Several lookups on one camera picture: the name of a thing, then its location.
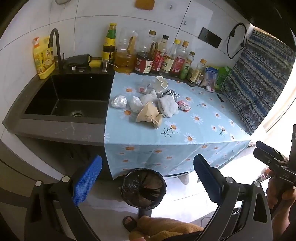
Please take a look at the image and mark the red white snack wrapper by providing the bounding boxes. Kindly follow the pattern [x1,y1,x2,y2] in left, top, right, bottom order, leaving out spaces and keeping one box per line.
[177,100,191,112]

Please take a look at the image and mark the white tissue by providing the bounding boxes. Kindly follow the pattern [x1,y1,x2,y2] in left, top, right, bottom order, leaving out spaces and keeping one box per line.
[140,89,158,106]
[129,96,144,113]

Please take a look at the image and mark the white paper cup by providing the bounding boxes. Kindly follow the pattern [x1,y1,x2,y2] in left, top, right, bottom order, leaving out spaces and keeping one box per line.
[154,76,169,93]

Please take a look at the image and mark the clear plastic bag red label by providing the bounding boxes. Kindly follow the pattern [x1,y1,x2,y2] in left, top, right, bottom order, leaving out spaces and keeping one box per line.
[137,78,154,94]

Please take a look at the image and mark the plastic wrap ball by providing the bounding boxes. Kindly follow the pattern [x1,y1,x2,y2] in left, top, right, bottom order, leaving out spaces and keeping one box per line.
[111,95,127,108]

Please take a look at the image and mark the silver foil wrapper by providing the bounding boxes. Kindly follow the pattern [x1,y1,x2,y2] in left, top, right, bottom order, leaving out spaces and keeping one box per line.
[161,89,180,101]

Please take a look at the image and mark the black trash bin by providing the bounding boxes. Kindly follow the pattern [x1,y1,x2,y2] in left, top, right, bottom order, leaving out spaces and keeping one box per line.
[120,168,167,218]

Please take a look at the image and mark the black kitchen sink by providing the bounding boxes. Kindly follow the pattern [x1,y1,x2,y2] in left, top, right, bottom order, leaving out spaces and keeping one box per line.
[23,73,114,125]

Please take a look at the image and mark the person's right hand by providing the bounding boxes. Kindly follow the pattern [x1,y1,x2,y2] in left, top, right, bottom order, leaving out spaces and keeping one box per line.
[266,170,295,218]

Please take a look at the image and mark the black sandal foot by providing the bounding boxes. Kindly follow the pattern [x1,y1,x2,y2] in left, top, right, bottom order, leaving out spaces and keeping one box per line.
[122,216,137,232]

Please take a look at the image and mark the blue patterned cloth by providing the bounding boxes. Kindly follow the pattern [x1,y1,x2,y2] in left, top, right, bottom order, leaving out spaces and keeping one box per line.
[221,28,295,135]

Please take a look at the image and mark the person's leg orange trousers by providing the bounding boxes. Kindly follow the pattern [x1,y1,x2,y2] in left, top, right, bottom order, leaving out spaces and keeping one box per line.
[129,216,204,240]

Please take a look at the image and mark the daisy print blue tablecloth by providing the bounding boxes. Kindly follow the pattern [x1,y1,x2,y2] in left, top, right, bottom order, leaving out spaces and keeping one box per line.
[104,80,251,178]

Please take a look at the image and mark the green package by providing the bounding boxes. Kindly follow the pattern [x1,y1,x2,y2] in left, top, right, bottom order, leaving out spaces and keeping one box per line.
[215,66,232,90]

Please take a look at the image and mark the small sesame oil bottle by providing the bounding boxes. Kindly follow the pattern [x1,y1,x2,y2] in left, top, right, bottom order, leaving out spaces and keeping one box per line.
[188,59,207,87]

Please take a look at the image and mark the green label pepper oil bottle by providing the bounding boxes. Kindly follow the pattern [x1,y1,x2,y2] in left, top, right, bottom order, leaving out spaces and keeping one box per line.
[179,51,196,80]

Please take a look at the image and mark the red label vinegar bottle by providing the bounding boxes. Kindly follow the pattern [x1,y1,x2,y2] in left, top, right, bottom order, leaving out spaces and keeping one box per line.
[170,41,189,77]

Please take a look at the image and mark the yellow sponge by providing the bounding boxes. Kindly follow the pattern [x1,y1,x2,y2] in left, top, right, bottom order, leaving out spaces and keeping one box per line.
[89,59,102,68]

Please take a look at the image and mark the clear vinegar bottle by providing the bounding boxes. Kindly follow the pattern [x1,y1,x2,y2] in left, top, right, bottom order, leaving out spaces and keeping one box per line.
[160,39,181,74]

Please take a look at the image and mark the black sponge holder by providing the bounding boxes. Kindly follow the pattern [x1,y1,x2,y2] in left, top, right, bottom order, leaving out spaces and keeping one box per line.
[64,54,92,70]

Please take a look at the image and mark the built-in soap dispenser pump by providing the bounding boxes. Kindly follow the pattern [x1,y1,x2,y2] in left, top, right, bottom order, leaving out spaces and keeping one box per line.
[102,59,118,73]

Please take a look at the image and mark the black faucet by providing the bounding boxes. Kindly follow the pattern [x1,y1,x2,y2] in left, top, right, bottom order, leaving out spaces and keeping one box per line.
[48,28,64,73]

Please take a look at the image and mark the red label soy bottle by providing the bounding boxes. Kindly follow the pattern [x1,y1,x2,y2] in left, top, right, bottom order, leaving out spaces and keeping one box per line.
[151,34,170,73]

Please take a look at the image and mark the dark soy sauce jug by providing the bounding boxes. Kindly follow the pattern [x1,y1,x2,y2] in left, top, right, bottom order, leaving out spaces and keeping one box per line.
[134,41,159,75]

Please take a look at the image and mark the yellow dish soap bottle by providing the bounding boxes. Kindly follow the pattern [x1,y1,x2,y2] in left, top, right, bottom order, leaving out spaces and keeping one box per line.
[33,36,56,80]

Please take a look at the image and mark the large cooking oil jug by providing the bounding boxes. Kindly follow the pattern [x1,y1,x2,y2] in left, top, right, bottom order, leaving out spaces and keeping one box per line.
[113,28,138,73]

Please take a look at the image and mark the green cap oil bottle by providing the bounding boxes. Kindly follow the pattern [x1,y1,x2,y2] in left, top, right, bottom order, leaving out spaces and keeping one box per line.
[102,23,117,63]

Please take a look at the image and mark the orange hanging item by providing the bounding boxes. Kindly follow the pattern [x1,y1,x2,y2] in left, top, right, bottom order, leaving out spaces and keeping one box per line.
[135,0,155,10]

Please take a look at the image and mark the black wall socket panel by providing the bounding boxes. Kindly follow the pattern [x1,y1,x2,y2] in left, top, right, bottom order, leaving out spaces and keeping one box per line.
[198,27,222,49]

